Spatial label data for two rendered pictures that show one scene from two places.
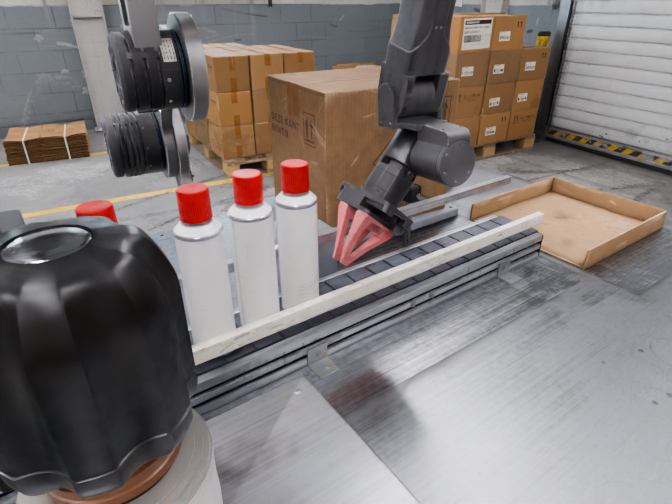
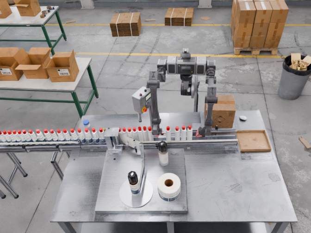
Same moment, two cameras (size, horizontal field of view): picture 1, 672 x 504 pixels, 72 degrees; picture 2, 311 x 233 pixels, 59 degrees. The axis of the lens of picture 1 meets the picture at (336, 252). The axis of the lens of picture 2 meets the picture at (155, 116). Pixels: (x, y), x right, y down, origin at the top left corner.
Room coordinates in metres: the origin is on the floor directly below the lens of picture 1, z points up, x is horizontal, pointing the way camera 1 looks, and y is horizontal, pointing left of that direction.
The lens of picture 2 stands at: (-1.07, -0.90, 3.10)
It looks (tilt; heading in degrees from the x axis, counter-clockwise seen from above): 45 degrees down; 41
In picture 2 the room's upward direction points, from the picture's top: 6 degrees counter-clockwise
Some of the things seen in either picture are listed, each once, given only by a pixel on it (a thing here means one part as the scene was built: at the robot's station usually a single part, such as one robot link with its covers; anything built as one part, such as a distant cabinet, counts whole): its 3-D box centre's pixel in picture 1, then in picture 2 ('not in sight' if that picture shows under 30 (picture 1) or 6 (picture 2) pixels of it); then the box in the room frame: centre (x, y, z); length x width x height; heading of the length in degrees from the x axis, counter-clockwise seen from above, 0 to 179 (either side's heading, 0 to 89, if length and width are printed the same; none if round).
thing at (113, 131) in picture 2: not in sight; (111, 131); (0.01, 0.62, 1.14); 0.14 x 0.11 x 0.01; 125
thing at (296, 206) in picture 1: (297, 240); (189, 132); (0.53, 0.05, 0.98); 0.05 x 0.05 x 0.20
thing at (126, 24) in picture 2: not in sight; (126, 24); (3.20, 3.42, 0.16); 0.65 x 0.54 x 0.32; 123
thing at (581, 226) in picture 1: (566, 215); (252, 140); (0.91, -0.49, 0.85); 0.30 x 0.26 x 0.04; 125
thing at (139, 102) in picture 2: not in sight; (142, 100); (0.34, 0.46, 1.38); 0.17 x 0.10 x 0.19; 0
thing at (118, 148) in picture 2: not in sight; (114, 140); (0.01, 0.62, 1.01); 0.14 x 0.13 x 0.26; 125
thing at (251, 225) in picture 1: (254, 253); (183, 133); (0.50, 0.10, 0.98); 0.05 x 0.05 x 0.20
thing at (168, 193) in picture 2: not in sight; (169, 187); (-0.08, -0.12, 0.95); 0.20 x 0.20 x 0.14
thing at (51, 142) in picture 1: (49, 142); (179, 16); (4.21, 2.62, 0.11); 0.65 x 0.54 x 0.22; 116
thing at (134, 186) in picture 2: not in sight; (133, 182); (-0.26, 0.12, 1.04); 0.09 x 0.09 x 0.29
